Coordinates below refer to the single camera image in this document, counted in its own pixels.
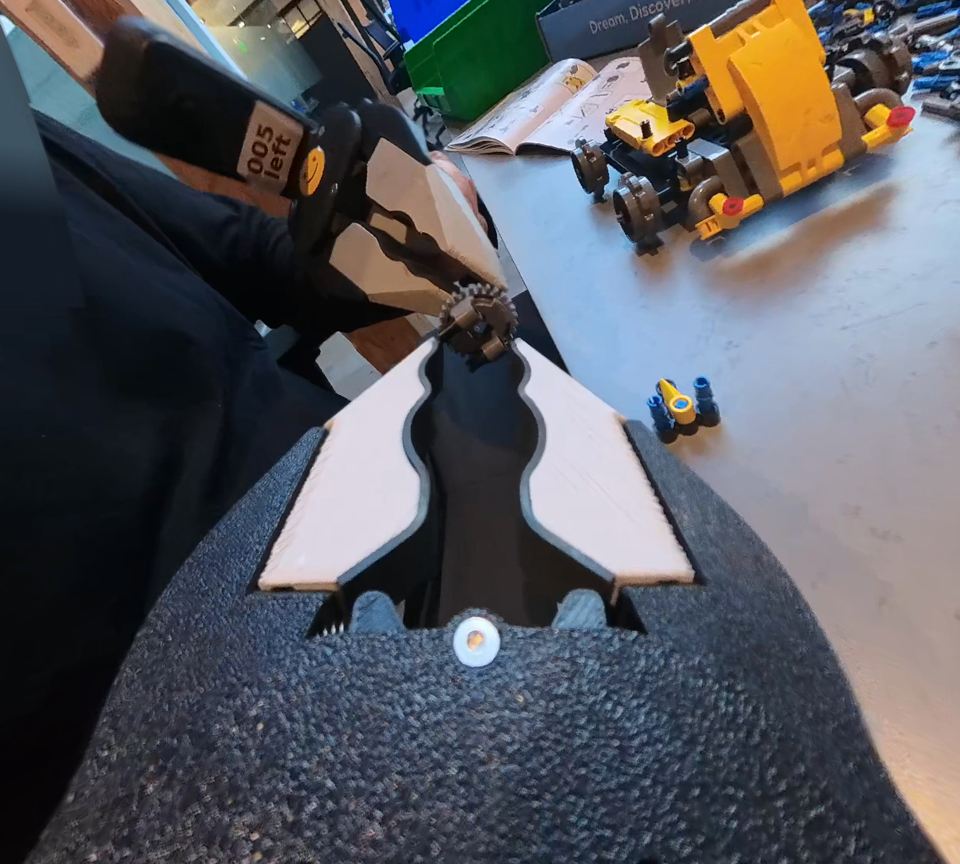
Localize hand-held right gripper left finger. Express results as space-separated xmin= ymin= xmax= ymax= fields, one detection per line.
xmin=257 ymin=338 xmax=440 ymax=594

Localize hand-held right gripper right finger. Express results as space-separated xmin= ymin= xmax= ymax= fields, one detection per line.
xmin=513 ymin=339 xmax=697 ymax=588

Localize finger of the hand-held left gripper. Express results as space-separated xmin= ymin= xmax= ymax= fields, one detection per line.
xmin=366 ymin=137 xmax=511 ymax=291
xmin=332 ymin=208 xmax=462 ymax=316

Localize grey toy gear assembly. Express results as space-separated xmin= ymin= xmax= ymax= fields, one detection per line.
xmin=436 ymin=283 xmax=519 ymax=364

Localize yellow and blue pin connector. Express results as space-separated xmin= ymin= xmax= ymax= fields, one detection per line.
xmin=646 ymin=377 xmax=723 ymax=444

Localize grey desk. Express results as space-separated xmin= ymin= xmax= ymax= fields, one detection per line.
xmin=442 ymin=47 xmax=960 ymax=843

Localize person's left hand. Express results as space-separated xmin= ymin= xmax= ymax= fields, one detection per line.
xmin=429 ymin=152 xmax=492 ymax=243

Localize open instruction booklet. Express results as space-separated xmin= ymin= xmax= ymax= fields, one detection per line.
xmin=444 ymin=56 xmax=654 ymax=156

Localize green plastic bin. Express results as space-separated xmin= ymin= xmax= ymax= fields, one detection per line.
xmin=403 ymin=0 xmax=582 ymax=123

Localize person's dark clothed body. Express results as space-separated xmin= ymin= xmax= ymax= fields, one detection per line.
xmin=0 ymin=32 xmax=444 ymax=858

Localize yellow toy vehicle model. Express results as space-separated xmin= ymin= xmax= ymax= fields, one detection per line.
xmin=570 ymin=0 xmax=918 ymax=256

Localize pile of toy building parts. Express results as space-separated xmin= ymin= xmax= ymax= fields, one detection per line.
xmin=810 ymin=0 xmax=960 ymax=123

